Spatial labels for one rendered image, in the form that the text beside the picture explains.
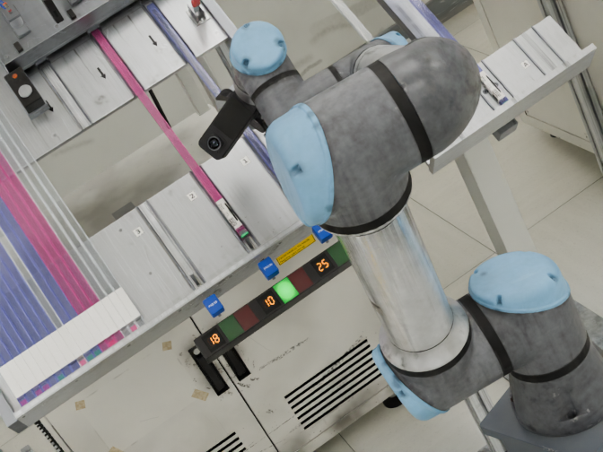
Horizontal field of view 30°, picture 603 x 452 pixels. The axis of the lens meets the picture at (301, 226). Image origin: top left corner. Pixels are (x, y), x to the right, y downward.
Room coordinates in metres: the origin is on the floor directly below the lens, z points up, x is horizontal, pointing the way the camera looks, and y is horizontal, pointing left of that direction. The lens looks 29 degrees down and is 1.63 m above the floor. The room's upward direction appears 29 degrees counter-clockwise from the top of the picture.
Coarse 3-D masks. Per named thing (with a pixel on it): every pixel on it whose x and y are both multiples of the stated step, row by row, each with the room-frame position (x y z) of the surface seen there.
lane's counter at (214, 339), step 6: (216, 330) 1.58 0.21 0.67; (204, 336) 1.58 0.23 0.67; (210, 336) 1.58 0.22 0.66; (216, 336) 1.58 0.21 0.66; (222, 336) 1.57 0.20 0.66; (204, 342) 1.58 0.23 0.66; (210, 342) 1.57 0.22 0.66; (216, 342) 1.57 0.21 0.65; (222, 342) 1.57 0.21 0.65; (210, 348) 1.57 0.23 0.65; (216, 348) 1.56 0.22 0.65
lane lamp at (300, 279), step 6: (300, 270) 1.62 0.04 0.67; (288, 276) 1.62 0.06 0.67; (294, 276) 1.61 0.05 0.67; (300, 276) 1.61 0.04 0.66; (306, 276) 1.61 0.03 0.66; (294, 282) 1.60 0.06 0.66; (300, 282) 1.60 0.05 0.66; (306, 282) 1.60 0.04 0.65; (312, 282) 1.60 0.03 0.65; (300, 288) 1.60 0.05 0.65; (306, 288) 1.59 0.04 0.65
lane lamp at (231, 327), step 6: (228, 318) 1.59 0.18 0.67; (234, 318) 1.59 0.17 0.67; (222, 324) 1.59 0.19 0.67; (228, 324) 1.59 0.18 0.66; (234, 324) 1.58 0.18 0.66; (228, 330) 1.58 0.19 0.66; (234, 330) 1.58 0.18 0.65; (240, 330) 1.57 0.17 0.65; (228, 336) 1.57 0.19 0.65; (234, 336) 1.57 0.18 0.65
